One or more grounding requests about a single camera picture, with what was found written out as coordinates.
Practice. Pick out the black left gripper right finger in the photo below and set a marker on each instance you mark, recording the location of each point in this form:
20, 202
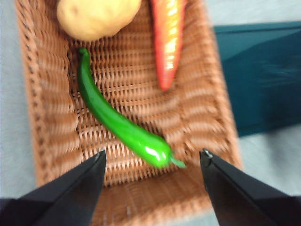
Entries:
240, 200

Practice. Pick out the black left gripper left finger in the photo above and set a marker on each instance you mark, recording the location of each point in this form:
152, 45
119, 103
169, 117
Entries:
65, 202

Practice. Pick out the green chili pepper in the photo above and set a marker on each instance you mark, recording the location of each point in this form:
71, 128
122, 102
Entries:
113, 120

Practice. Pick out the black rectangular tray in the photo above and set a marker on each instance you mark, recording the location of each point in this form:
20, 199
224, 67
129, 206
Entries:
263, 82

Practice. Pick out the brown wicker basket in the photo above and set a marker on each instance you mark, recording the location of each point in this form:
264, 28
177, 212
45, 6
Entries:
131, 77

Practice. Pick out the orange carrot with green leaves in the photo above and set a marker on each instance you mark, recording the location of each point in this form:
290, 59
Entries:
168, 47

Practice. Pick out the yellow-brown potato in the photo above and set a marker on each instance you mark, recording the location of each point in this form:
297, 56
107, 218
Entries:
94, 16

